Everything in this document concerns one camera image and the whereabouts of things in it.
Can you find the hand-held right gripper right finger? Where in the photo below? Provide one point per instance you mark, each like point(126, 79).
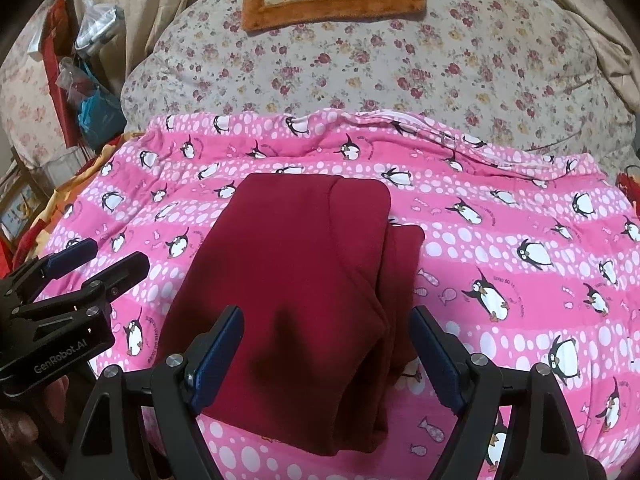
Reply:
point(435, 360)

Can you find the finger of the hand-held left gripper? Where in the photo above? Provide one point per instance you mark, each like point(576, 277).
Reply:
point(125, 272)
point(75, 252)

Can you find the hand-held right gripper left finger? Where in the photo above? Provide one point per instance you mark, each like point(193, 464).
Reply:
point(215, 360)

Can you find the dark red garment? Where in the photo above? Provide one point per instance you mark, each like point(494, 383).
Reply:
point(300, 270)

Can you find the person's left hand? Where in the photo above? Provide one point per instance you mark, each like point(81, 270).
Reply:
point(47, 405)

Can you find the framed picture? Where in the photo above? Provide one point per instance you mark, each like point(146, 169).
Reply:
point(17, 212)

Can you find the yellow orange sheet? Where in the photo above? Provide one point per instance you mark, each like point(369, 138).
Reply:
point(75, 180)

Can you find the blue plastic bag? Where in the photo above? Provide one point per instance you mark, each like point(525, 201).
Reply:
point(100, 112)

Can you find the floral pillow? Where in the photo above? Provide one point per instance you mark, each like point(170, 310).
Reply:
point(27, 100)

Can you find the pink penguin print blanket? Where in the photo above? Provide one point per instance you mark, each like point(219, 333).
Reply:
point(525, 220)

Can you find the clear plastic bag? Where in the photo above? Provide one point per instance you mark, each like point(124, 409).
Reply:
point(97, 25)

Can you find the beige curtain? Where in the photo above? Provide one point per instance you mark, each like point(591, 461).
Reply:
point(150, 15)

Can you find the red printed cloth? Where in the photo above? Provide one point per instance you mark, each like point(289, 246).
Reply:
point(629, 187)

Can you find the floral quilt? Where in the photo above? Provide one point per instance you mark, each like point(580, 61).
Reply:
point(375, 75)

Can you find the beige cloth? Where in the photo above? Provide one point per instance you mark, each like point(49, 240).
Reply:
point(590, 20)

